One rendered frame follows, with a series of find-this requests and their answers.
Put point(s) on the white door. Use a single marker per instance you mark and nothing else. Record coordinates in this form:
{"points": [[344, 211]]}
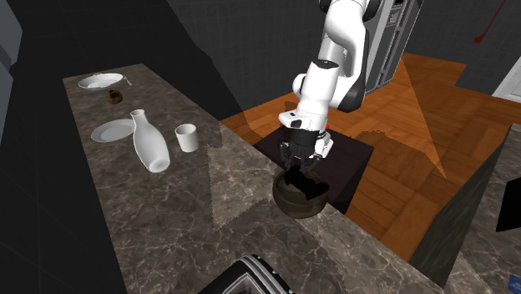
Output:
{"points": [[511, 83]]}

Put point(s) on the red wall ladle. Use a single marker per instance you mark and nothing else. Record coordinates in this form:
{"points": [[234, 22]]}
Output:
{"points": [[479, 38]]}

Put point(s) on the grey refrigerator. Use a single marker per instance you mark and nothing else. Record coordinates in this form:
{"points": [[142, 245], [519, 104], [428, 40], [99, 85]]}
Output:
{"points": [[393, 45]]}

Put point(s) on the white cup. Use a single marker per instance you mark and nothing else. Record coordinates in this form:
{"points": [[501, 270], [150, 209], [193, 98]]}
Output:
{"points": [[187, 140]]}

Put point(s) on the black striped appliance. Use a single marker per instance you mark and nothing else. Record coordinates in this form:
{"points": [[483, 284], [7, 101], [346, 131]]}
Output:
{"points": [[248, 279]]}

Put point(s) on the dark robot stand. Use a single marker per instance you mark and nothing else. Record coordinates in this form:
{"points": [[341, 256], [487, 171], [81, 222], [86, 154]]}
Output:
{"points": [[350, 163]]}

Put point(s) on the white bottle vase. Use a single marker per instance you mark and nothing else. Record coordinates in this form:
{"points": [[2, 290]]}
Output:
{"points": [[149, 146]]}

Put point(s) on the white flat plate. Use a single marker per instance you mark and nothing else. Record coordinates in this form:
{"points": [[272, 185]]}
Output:
{"points": [[110, 132]]}

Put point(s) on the small brown pot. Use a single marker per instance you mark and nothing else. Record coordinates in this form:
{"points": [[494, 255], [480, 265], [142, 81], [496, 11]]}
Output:
{"points": [[114, 97]]}

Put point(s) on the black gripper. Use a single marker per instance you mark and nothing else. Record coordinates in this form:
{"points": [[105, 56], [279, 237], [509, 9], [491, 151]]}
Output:
{"points": [[302, 140]]}

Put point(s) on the white deep plate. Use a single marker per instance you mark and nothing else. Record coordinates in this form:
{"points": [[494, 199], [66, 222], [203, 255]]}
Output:
{"points": [[99, 81]]}

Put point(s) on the blue flat object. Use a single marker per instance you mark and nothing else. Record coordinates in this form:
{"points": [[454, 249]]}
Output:
{"points": [[516, 284]]}

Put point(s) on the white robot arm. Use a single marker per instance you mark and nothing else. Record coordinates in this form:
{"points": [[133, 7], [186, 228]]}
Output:
{"points": [[325, 87]]}

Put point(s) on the silver fork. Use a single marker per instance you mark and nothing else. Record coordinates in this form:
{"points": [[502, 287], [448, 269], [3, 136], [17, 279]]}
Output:
{"points": [[127, 80]]}

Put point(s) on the dark brown bowl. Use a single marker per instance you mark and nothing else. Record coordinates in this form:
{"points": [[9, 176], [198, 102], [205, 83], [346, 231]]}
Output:
{"points": [[295, 205]]}

